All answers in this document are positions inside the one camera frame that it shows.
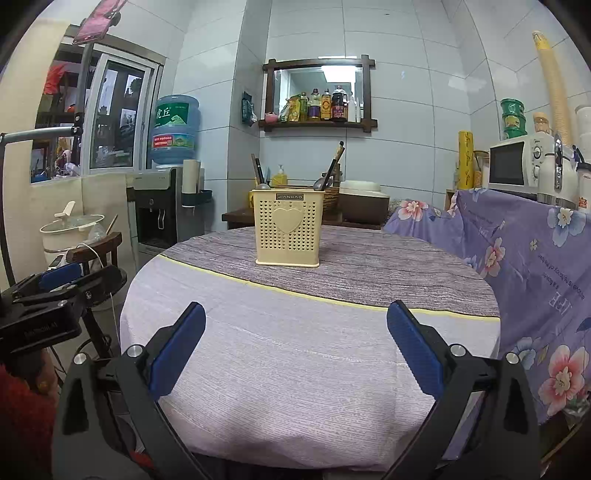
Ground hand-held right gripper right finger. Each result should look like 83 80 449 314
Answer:
383 300 541 480

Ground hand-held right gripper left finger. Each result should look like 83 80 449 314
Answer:
52 301 213 480

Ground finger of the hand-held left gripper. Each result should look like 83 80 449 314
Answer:
14 264 129 315
0 262 84 305

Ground cream perforated utensil holder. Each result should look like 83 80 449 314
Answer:
250 187 320 268

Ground person's left forearm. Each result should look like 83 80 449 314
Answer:
0 362 59 480

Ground dark wooden chair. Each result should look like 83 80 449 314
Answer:
65 231 123 278

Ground white cooking pot with lid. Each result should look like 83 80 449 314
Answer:
39 200 106 254

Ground grey water dispenser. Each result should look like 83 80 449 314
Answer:
133 167 186 256

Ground black cup holder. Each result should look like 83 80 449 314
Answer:
182 188 213 208

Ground purple floral cloth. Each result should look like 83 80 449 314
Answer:
383 187 591 430

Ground white paper cup stack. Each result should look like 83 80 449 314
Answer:
182 159 201 195

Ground white and brown rice cooker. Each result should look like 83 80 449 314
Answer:
339 180 391 225

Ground blue water jug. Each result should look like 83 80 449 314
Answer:
147 95 201 168

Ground white framed window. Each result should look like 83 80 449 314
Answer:
87 50 163 172

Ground woven wicker basket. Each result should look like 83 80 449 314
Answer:
320 185 343 214

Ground yellow patterned roll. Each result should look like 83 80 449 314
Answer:
457 130 476 190

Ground white microwave oven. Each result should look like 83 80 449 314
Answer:
488 135 556 191

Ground white electric kettle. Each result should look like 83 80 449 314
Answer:
538 133 581 205

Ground green paper bowls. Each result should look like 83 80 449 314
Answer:
501 98 527 140

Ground large dark soy sauce bottle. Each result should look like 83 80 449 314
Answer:
331 84 348 123

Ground yellow green seasoning packet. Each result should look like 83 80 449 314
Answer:
279 96 301 123

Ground pink phone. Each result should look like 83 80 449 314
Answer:
74 0 129 45

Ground tall yellow paper cup stack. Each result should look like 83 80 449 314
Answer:
531 31 574 136

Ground dark wooden framed wall shelf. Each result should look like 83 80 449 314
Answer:
259 56 378 134

